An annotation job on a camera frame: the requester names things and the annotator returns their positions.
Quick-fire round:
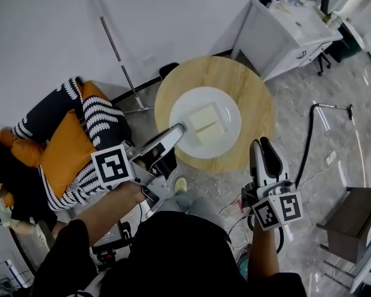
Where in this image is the white metal frame table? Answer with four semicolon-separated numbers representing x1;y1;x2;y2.
320;243;371;294

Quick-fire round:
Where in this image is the person's right leg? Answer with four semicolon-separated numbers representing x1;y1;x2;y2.
189;196;228;230

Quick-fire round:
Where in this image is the flat orange cushion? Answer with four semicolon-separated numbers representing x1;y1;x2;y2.
38;108;98;199

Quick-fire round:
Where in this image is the person's left yellow shoe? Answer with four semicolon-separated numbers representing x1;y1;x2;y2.
174;177;188;194

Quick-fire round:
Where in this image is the puffy orange cushion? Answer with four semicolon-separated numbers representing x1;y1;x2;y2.
0;130;47;168

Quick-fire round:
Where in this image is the black office chair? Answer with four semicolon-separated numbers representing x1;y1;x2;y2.
317;23;364;77

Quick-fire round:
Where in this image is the person's leg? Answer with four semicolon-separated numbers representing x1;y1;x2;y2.
189;196;228;230
168;189;198;215

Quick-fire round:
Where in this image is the dark grey side table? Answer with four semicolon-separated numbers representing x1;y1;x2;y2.
315;187;371;264

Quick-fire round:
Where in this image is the black vacuum hose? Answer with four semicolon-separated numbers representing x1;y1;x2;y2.
295;103;354;188

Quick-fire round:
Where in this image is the person's right forearm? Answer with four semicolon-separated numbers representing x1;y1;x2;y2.
247;221;281;280

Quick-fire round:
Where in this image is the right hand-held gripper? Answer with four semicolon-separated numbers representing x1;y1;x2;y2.
241;136;305;231

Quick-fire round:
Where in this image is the person's left leg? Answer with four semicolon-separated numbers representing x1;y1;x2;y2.
168;189;198;215

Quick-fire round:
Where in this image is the round wooden table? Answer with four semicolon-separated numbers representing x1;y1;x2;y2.
153;55;276;174

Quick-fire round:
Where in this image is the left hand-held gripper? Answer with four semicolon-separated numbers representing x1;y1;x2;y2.
90;123;188;220

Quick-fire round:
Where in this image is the person's left forearm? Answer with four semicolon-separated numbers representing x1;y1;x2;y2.
70;181;146;250

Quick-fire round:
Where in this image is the white round plate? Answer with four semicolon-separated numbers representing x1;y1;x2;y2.
169;86;242;160

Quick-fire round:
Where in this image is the black recorder monitor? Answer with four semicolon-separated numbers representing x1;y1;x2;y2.
91;221;134;264

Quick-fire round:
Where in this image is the grey mop pole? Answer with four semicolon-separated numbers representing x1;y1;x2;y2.
87;0;155;114

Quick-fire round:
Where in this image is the pale yellow food block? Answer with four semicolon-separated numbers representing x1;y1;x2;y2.
188;103;229;147

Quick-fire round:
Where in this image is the white cabinet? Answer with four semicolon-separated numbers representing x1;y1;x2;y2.
230;0;344;82

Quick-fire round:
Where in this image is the person's black shirt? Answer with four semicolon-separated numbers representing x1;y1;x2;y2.
30;210;307;297

